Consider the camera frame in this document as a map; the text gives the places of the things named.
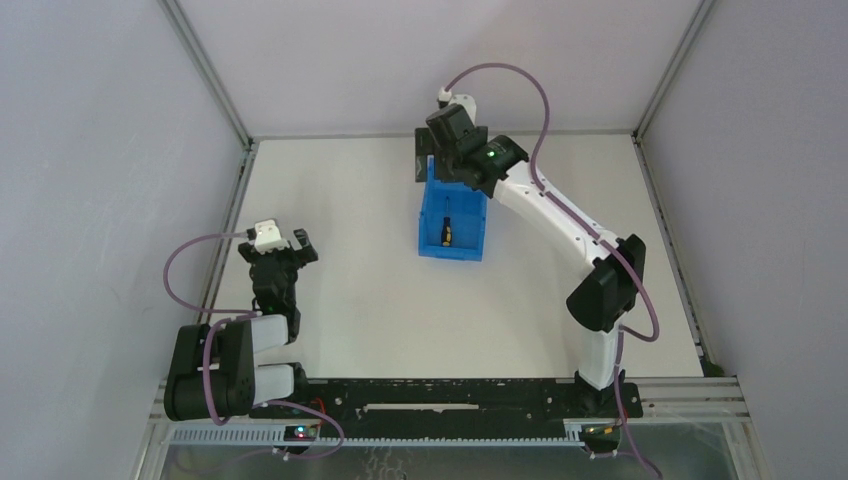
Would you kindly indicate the black yellow screwdriver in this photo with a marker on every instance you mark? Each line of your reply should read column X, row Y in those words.
column 446, row 230

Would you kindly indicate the grey slotted cable duct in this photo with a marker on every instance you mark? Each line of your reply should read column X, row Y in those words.
column 284, row 435

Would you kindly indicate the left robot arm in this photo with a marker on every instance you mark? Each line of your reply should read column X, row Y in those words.
column 213, row 372

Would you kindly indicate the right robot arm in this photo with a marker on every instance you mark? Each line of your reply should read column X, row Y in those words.
column 608, row 267

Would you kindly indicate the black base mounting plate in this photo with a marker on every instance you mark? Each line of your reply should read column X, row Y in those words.
column 453, row 405

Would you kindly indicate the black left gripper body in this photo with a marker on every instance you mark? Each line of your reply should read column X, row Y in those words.
column 279, row 255

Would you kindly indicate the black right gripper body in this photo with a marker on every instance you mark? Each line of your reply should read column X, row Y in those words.
column 423, row 157

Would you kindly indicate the blue plastic bin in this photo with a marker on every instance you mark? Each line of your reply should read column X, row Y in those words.
column 468, row 212

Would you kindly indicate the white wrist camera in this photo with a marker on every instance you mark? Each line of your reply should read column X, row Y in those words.
column 265, row 236
column 446, row 97

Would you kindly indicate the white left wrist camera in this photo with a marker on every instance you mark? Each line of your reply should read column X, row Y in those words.
column 265, row 236

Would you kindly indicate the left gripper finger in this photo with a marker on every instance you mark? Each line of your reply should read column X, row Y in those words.
column 247, row 251
column 306, row 253

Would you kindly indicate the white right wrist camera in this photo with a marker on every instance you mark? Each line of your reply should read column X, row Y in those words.
column 446, row 97

